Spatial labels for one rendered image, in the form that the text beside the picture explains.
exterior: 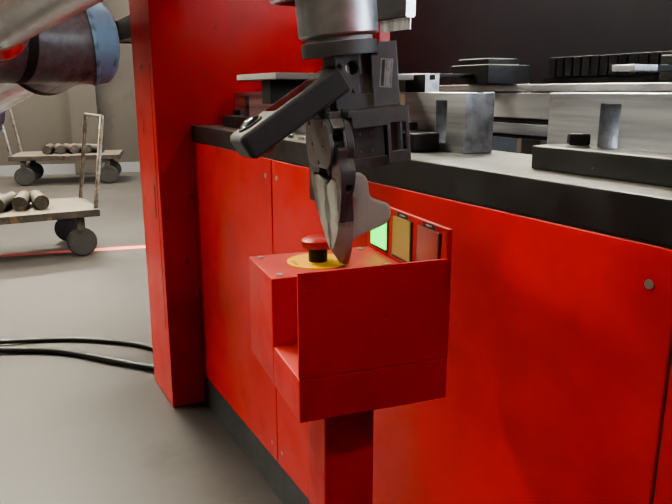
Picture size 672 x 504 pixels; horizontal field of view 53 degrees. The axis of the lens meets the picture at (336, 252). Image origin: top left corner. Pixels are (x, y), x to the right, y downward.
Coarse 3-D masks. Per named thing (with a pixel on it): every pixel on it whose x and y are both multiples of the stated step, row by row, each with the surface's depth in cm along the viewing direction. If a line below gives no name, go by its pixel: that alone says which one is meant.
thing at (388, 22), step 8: (384, 0) 124; (392, 0) 122; (400, 0) 120; (408, 0) 118; (384, 8) 124; (392, 8) 122; (400, 8) 120; (408, 8) 119; (384, 16) 125; (392, 16) 122; (400, 16) 120; (408, 16) 119; (384, 24) 127; (392, 24) 124; (400, 24) 122; (408, 24) 120; (384, 32) 127
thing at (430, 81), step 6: (414, 78) 118; (420, 78) 116; (426, 78) 115; (432, 78) 116; (438, 78) 116; (408, 84) 119; (414, 84) 118; (420, 84) 116; (426, 84) 115; (432, 84) 116; (438, 84) 116; (408, 90) 120; (414, 90) 118; (420, 90) 116; (426, 90) 115; (432, 90) 116; (438, 90) 117
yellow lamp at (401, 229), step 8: (392, 224) 77; (400, 224) 75; (408, 224) 73; (392, 232) 77; (400, 232) 75; (408, 232) 73; (392, 240) 77; (400, 240) 75; (408, 240) 73; (392, 248) 77; (400, 248) 75; (408, 248) 73; (400, 256) 75; (408, 256) 74
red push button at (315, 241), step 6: (318, 234) 78; (306, 240) 76; (312, 240) 75; (318, 240) 75; (324, 240) 75; (306, 246) 75; (312, 246) 75; (318, 246) 75; (324, 246) 75; (312, 252) 76; (318, 252) 76; (324, 252) 76; (312, 258) 76; (318, 258) 76; (324, 258) 76
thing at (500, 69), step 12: (468, 60) 136; (480, 60) 133; (492, 60) 131; (504, 60) 133; (516, 60) 134; (456, 72) 138; (468, 72) 135; (480, 72) 132; (492, 72) 130; (504, 72) 132; (516, 72) 133; (528, 72) 135; (456, 84) 139; (468, 84) 137; (480, 84) 137; (492, 84) 137
